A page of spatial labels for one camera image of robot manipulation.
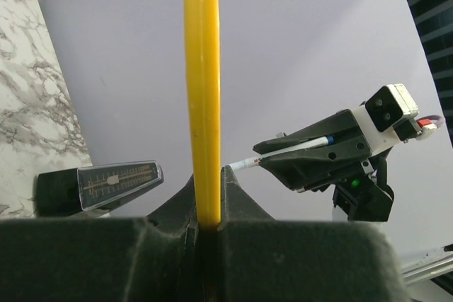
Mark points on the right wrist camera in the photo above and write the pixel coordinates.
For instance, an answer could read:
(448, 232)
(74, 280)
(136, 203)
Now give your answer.
(388, 118)

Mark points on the yellow framed whiteboard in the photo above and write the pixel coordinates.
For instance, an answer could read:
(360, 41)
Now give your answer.
(203, 79)

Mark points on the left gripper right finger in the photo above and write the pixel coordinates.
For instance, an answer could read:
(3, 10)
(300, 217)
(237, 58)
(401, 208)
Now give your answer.
(263, 259)

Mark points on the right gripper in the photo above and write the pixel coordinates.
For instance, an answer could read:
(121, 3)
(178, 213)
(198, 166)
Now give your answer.
(324, 153)

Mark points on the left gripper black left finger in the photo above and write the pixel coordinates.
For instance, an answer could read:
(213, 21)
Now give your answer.
(106, 259)

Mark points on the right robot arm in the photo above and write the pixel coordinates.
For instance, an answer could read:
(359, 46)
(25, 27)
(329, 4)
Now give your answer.
(367, 195)

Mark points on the black eraser holder stand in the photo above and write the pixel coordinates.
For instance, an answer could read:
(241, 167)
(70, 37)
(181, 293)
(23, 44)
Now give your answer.
(95, 190)

